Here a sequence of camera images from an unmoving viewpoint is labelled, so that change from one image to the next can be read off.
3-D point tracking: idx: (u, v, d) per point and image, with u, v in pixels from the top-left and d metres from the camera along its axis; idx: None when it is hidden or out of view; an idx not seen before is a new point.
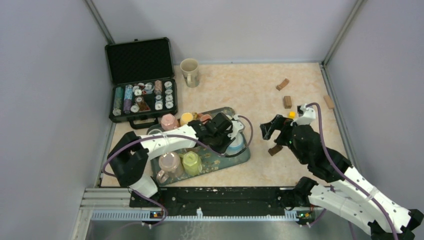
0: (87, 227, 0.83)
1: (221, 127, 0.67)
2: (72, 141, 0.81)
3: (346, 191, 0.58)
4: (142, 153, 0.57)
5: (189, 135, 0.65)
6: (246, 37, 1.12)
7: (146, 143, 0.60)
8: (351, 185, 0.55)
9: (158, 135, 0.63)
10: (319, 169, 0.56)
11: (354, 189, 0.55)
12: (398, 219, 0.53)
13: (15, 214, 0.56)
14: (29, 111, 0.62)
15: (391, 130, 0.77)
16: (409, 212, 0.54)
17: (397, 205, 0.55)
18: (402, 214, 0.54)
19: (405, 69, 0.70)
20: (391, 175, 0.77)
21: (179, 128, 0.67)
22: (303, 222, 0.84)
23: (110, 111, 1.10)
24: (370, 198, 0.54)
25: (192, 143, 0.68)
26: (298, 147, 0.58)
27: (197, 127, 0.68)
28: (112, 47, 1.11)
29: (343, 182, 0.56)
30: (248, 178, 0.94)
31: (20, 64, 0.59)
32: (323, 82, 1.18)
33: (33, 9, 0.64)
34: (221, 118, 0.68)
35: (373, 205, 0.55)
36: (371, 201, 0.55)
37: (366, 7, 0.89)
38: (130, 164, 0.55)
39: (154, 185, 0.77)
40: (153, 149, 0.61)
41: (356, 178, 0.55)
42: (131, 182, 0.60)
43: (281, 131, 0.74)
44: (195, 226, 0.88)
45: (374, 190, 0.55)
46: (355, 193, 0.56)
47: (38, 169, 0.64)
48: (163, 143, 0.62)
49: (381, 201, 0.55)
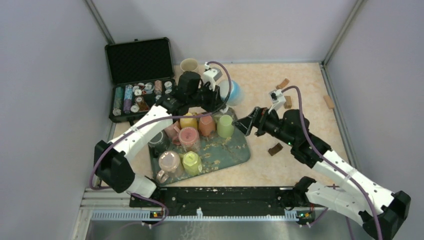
0: (87, 227, 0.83)
1: (190, 87, 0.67)
2: (72, 141, 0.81)
3: (327, 174, 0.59)
4: (120, 156, 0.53)
5: (160, 116, 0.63)
6: (246, 37, 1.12)
7: (119, 146, 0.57)
8: (329, 166, 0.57)
9: (129, 132, 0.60)
10: (301, 152, 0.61)
11: (332, 170, 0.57)
12: (378, 198, 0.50)
13: (15, 214, 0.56)
14: (29, 112, 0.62)
15: (391, 130, 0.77)
16: (393, 193, 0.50)
17: (379, 187, 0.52)
18: (384, 194, 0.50)
19: (404, 69, 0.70)
20: (391, 175, 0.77)
21: (148, 113, 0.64)
22: (303, 222, 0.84)
23: (110, 111, 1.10)
24: (348, 178, 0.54)
25: (169, 121, 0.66)
26: (286, 132, 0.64)
27: (165, 102, 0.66)
28: (111, 47, 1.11)
29: (320, 164, 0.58)
30: (248, 178, 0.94)
31: (20, 65, 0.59)
32: (323, 82, 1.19)
33: (33, 9, 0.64)
34: (185, 80, 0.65)
35: (352, 185, 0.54)
36: (349, 181, 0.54)
37: (366, 8, 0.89)
38: (114, 172, 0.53)
39: (151, 183, 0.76)
40: (129, 148, 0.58)
41: (335, 159, 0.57)
42: (127, 184, 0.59)
43: (259, 122, 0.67)
44: (195, 226, 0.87)
45: (352, 170, 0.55)
46: (334, 174, 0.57)
47: (38, 169, 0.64)
48: (137, 138, 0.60)
49: (359, 181, 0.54)
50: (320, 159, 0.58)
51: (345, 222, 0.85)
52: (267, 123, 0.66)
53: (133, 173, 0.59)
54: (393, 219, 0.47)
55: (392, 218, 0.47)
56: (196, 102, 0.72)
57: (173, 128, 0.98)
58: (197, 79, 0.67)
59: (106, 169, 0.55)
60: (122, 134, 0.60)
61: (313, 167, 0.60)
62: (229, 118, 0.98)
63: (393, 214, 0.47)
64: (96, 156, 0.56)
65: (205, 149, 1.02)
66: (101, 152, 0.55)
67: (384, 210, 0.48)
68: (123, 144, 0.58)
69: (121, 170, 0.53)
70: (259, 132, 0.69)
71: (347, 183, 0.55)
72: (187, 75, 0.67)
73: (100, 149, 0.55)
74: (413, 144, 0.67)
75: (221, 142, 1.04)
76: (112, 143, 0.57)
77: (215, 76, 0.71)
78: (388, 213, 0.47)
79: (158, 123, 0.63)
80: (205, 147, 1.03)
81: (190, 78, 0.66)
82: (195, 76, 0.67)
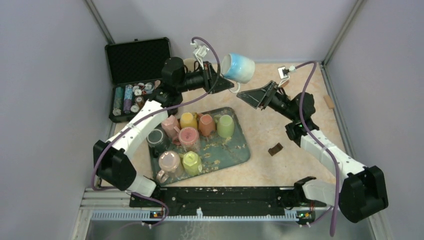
0: (87, 227, 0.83)
1: (176, 76, 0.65)
2: (71, 141, 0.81)
3: (309, 149, 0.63)
4: (120, 153, 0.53)
5: (155, 111, 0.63)
6: (246, 36, 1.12)
7: (117, 144, 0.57)
8: (311, 139, 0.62)
9: (125, 129, 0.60)
10: (292, 129, 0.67)
11: (313, 142, 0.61)
12: (346, 166, 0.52)
13: (15, 214, 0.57)
14: (28, 112, 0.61)
15: (391, 130, 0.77)
16: (364, 166, 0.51)
17: (353, 160, 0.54)
18: (355, 166, 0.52)
19: (404, 69, 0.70)
20: (391, 175, 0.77)
21: (143, 109, 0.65)
22: (303, 222, 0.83)
23: (110, 111, 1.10)
24: (324, 149, 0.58)
25: (163, 114, 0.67)
26: (290, 110, 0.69)
27: (158, 96, 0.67)
28: (111, 47, 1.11)
29: (305, 138, 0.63)
30: (248, 178, 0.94)
31: (20, 66, 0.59)
32: (323, 82, 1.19)
33: (33, 10, 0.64)
34: (168, 73, 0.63)
35: (327, 156, 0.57)
36: (325, 153, 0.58)
37: (366, 8, 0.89)
38: (116, 170, 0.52)
39: (152, 181, 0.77)
40: (128, 145, 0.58)
41: (318, 135, 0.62)
42: (130, 181, 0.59)
43: (268, 95, 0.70)
44: (195, 226, 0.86)
45: (331, 144, 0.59)
46: (313, 147, 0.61)
47: (38, 169, 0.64)
48: (135, 134, 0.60)
49: (334, 153, 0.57)
50: (306, 133, 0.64)
51: (345, 222, 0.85)
52: (275, 99, 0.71)
53: (134, 170, 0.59)
54: (357, 184, 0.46)
55: (356, 184, 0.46)
56: (191, 85, 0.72)
57: (172, 128, 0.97)
58: (181, 66, 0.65)
59: (108, 168, 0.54)
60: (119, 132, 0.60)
61: (300, 143, 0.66)
62: (229, 118, 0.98)
63: (359, 182, 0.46)
64: (96, 156, 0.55)
65: (205, 149, 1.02)
66: (100, 152, 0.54)
67: (350, 176, 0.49)
68: (122, 142, 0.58)
69: (122, 167, 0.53)
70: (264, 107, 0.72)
71: (324, 155, 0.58)
72: (169, 63, 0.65)
73: (99, 149, 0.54)
74: (414, 144, 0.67)
75: (221, 142, 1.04)
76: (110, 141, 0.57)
77: (199, 51, 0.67)
78: (354, 179, 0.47)
79: (154, 117, 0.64)
80: (205, 147, 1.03)
81: (172, 68, 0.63)
82: (177, 64, 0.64)
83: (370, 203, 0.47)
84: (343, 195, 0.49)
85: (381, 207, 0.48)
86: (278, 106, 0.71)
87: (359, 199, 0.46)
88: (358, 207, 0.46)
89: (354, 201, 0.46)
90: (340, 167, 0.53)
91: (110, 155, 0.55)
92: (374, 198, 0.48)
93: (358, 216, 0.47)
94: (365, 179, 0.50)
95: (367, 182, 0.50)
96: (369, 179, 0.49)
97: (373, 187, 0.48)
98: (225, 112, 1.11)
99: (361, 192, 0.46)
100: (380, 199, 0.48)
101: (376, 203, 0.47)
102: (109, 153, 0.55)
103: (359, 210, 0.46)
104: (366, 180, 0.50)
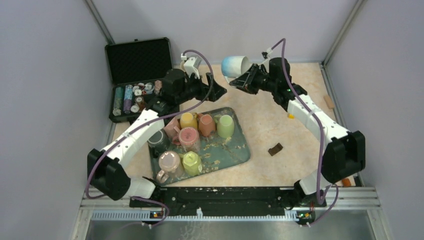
0: (87, 227, 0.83)
1: (177, 85, 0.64)
2: (71, 141, 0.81)
3: (296, 114, 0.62)
4: (114, 163, 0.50)
5: (151, 119, 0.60)
6: (247, 36, 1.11)
7: (112, 153, 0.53)
8: (298, 104, 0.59)
9: (121, 138, 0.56)
10: (279, 95, 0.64)
11: (300, 107, 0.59)
12: (332, 131, 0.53)
13: (15, 213, 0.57)
14: (28, 111, 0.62)
15: (391, 129, 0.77)
16: (348, 131, 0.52)
17: (338, 125, 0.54)
18: (340, 130, 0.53)
19: (404, 68, 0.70)
20: (393, 176, 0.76)
21: (139, 118, 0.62)
22: (303, 222, 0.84)
23: (110, 111, 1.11)
24: (311, 114, 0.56)
25: (160, 123, 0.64)
26: (271, 79, 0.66)
27: (156, 106, 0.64)
28: (112, 47, 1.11)
29: (292, 103, 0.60)
30: (248, 178, 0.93)
31: (20, 67, 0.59)
32: (323, 82, 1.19)
33: (33, 9, 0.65)
34: (169, 82, 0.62)
35: (314, 121, 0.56)
36: (311, 118, 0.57)
37: (366, 8, 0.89)
38: (110, 180, 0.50)
39: (150, 183, 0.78)
40: (123, 154, 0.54)
41: (305, 101, 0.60)
42: (125, 191, 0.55)
43: (253, 77, 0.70)
44: (195, 226, 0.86)
45: (318, 110, 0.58)
46: (300, 112, 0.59)
47: (37, 169, 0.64)
48: (130, 144, 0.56)
49: (320, 118, 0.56)
50: (294, 97, 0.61)
51: (344, 221, 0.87)
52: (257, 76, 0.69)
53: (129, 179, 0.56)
54: (339, 148, 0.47)
55: (339, 147, 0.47)
56: (188, 95, 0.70)
57: (172, 128, 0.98)
58: (182, 75, 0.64)
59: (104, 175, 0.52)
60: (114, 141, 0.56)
61: (287, 108, 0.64)
62: (229, 118, 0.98)
63: (342, 145, 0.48)
64: (90, 165, 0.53)
65: (205, 149, 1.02)
66: (94, 161, 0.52)
67: (333, 140, 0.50)
68: (117, 151, 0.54)
69: (116, 178, 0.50)
70: (250, 89, 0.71)
71: (310, 119, 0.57)
72: (170, 74, 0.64)
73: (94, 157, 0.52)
74: (413, 145, 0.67)
75: (221, 142, 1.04)
76: (105, 150, 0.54)
77: (194, 63, 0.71)
78: (336, 143, 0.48)
79: (150, 126, 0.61)
80: (205, 147, 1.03)
81: (173, 77, 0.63)
82: (179, 74, 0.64)
83: (348, 166, 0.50)
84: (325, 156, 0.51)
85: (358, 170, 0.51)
86: (261, 83, 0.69)
87: (339, 162, 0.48)
88: (337, 169, 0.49)
89: (333, 162, 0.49)
90: (325, 131, 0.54)
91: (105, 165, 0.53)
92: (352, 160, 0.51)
93: (335, 177, 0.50)
94: (346, 143, 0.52)
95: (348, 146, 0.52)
96: (351, 143, 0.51)
97: (354, 150, 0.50)
98: (225, 112, 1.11)
99: (341, 155, 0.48)
100: (358, 162, 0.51)
101: (353, 165, 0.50)
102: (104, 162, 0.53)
103: (337, 172, 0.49)
104: (347, 144, 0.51)
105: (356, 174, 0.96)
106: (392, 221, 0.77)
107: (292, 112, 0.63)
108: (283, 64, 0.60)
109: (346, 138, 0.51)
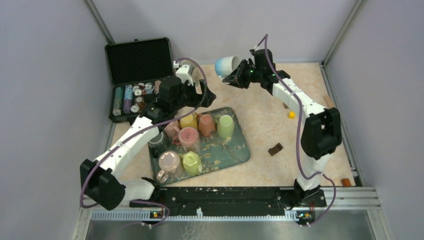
0: (87, 227, 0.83)
1: (173, 91, 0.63)
2: (71, 141, 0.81)
3: (280, 96, 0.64)
4: (107, 174, 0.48)
5: (146, 127, 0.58)
6: (247, 36, 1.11)
7: (105, 164, 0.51)
8: (281, 86, 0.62)
9: (113, 147, 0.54)
10: (264, 80, 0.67)
11: (283, 90, 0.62)
12: (310, 108, 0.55)
13: (15, 213, 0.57)
14: (28, 111, 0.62)
15: (391, 129, 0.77)
16: (325, 107, 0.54)
17: (316, 103, 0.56)
18: (318, 107, 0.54)
19: (404, 68, 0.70)
20: (393, 175, 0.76)
21: (133, 126, 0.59)
22: (303, 222, 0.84)
23: (110, 111, 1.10)
24: (292, 95, 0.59)
25: (155, 130, 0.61)
26: (256, 67, 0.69)
27: (150, 112, 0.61)
28: (112, 47, 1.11)
29: (276, 86, 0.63)
30: (248, 178, 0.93)
31: (20, 66, 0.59)
32: (322, 82, 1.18)
33: (33, 10, 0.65)
34: (166, 88, 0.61)
35: (294, 101, 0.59)
36: (293, 98, 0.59)
37: (366, 8, 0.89)
38: (104, 191, 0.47)
39: (149, 185, 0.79)
40: (116, 165, 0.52)
41: (288, 83, 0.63)
42: (120, 199, 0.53)
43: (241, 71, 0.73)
44: (195, 226, 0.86)
45: (299, 90, 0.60)
46: (284, 94, 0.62)
47: (37, 168, 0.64)
48: (123, 154, 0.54)
49: (301, 97, 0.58)
50: (278, 81, 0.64)
51: (344, 220, 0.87)
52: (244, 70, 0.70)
53: (124, 188, 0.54)
54: (316, 123, 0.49)
55: (315, 122, 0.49)
56: (182, 102, 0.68)
57: (173, 128, 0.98)
58: (179, 83, 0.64)
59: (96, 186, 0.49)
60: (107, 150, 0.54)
61: (273, 92, 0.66)
62: (229, 118, 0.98)
63: (318, 120, 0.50)
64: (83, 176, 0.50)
65: (205, 149, 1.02)
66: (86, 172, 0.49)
67: (311, 116, 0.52)
68: (110, 161, 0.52)
69: (110, 187, 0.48)
70: (241, 82, 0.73)
71: (291, 100, 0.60)
72: (167, 80, 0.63)
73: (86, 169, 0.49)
74: (412, 145, 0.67)
75: (221, 142, 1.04)
76: (97, 161, 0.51)
77: (188, 71, 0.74)
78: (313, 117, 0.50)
79: (144, 134, 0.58)
80: (205, 147, 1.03)
81: (169, 83, 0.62)
82: (175, 81, 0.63)
83: (326, 141, 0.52)
84: (304, 132, 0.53)
85: (336, 145, 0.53)
86: (249, 75, 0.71)
87: (316, 136, 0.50)
88: (315, 142, 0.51)
89: (311, 136, 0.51)
90: (304, 109, 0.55)
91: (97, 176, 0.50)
92: (330, 135, 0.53)
93: (314, 151, 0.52)
94: (325, 120, 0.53)
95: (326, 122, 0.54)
96: (328, 119, 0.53)
97: (331, 126, 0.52)
98: (225, 112, 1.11)
99: (318, 129, 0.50)
100: (335, 136, 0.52)
101: (331, 140, 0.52)
102: (97, 173, 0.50)
103: (315, 146, 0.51)
104: (325, 120, 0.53)
105: (357, 174, 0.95)
106: (392, 222, 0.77)
107: (276, 95, 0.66)
108: (266, 51, 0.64)
109: (324, 115, 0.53)
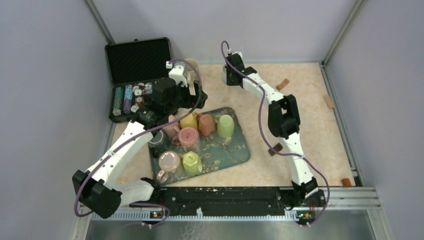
0: (87, 227, 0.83)
1: (168, 94, 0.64)
2: (70, 140, 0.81)
3: (249, 88, 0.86)
4: (100, 185, 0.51)
5: (138, 134, 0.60)
6: (247, 36, 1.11)
7: (97, 174, 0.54)
8: (248, 80, 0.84)
9: (106, 157, 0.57)
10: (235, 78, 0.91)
11: (250, 83, 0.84)
12: (271, 96, 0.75)
13: (15, 214, 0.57)
14: (26, 110, 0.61)
15: (391, 128, 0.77)
16: (283, 95, 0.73)
17: (277, 92, 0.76)
18: (278, 95, 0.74)
19: (405, 67, 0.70)
20: (393, 175, 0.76)
21: (125, 132, 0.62)
22: (303, 222, 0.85)
23: (110, 111, 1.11)
24: (258, 87, 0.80)
25: (148, 134, 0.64)
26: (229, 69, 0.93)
27: (143, 116, 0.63)
28: (111, 46, 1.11)
29: (245, 81, 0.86)
30: (248, 178, 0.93)
31: (19, 67, 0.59)
32: (323, 82, 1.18)
33: (32, 9, 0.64)
34: (159, 90, 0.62)
35: (261, 91, 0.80)
36: (258, 89, 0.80)
37: (366, 7, 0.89)
38: (97, 200, 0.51)
39: (146, 187, 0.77)
40: (108, 175, 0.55)
41: (254, 77, 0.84)
42: (116, 206, 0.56)
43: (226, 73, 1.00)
44: (195, 226, 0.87)
45: (263, 83, 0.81)
46: (251, 86, 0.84)
47: (36, 169, 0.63)
48: (115, 163, 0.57)
49: (264, 88, 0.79)
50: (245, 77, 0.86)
51: (343, 220, 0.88)
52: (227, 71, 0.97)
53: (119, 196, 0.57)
54: (276, 108, 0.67)
55: (276, 108, 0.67)
56: (177, 104, 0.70)
57: (172, 128, 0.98)
58: (173, 84, 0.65)
59: (90, 196, 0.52)
60: (99, 160, 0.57)
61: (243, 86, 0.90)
62: (229, 118, 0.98)
63: (278, 106, 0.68)
64: (77, 187, 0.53)
65: (205, 149, 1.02)
66: (79, 183, 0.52)
67: (273, 102, 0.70)
68: (102, 172, 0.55)
69: (102, 198, 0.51)
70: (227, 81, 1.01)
71: (258, 90, 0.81)
72: (160, 83, 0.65)
73: (79, 180, 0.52)
74: (413, 145, 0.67)
75: (221, 142, 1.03)
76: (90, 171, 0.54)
77: (182, 71, 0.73)
78: (274, 104, 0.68)
79: (136, 141, 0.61)
80: (205, 147, 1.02)
81: (163, 86, 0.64)
82: (169, 83, 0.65)
83: (286, 122, 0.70)
84: (269, 117, 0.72)
85: (296, 124, 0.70)
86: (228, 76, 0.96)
87: (277, 118, 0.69)
88: (279, 124, 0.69)
89: (274, 118, 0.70)
90: (267, 97, 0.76)
91: (90, 187, 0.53)
92: (290, 118, 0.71)
93: (278, 130, 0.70)
94: (285, 105, 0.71)
95: (285, 106, 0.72)
96: (287, 104, 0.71)
97: (290, 109, 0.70)
98: (225, 112, 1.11)
99: (278, 113, 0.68)
100: (294, 118, 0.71)
101: (291, 121, 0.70)
102: (89, 183, 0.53)
103: (279, 127, 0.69)
104: (285, 105, 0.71)
105: (357, 174, 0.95)
106: (393, 222, 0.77)
107: (247, 88, 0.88)
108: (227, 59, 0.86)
109: (284, 101, 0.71)
